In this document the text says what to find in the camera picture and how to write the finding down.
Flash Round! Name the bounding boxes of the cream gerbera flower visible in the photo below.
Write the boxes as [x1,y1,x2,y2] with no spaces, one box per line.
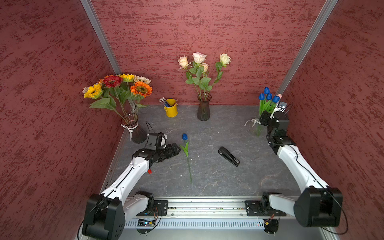
[134,76,151,85]

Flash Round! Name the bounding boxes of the cream rose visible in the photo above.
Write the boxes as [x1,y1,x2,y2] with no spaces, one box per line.
[208,54,231,94]
[199,63,211,99]

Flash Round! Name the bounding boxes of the pens in cup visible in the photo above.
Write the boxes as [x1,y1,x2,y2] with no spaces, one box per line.
[159,98,172,108]

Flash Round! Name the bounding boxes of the clear glass vase with ribbon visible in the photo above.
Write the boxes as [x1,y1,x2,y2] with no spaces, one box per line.
[244,118,265,137]

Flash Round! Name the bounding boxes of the yellow pen cup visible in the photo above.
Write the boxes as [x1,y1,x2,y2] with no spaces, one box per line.
[164,99,178,118]

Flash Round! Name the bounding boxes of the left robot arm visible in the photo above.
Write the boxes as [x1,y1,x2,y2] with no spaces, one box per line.
[78,133,182,240]

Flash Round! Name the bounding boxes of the left dark glass vase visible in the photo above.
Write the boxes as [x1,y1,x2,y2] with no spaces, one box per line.
[121,114,148,144]

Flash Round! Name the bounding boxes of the white rose top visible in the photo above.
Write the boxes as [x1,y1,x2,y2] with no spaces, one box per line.
[193,52,207,97]

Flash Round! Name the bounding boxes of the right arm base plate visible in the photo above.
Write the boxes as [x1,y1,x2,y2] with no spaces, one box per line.
[245,200,287,217]

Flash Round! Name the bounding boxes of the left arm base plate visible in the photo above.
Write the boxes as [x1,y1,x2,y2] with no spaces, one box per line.
[137,200,169,217]

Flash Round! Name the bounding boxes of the white rose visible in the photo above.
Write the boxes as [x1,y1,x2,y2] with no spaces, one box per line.
[193,52,207,97]
[178,56,201,97]

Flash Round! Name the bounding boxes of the black stapler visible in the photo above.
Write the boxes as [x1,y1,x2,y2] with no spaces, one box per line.
[218,147,240,167]

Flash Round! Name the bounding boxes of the middle dark ribbed vase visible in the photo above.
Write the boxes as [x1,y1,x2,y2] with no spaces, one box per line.
[197,94,212,122]

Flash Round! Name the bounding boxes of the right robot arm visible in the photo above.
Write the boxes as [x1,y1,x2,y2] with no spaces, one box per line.
[260,111,344,228]

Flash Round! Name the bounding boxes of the red gerbera flower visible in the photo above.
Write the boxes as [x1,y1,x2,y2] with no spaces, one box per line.
[103,75,128,118]

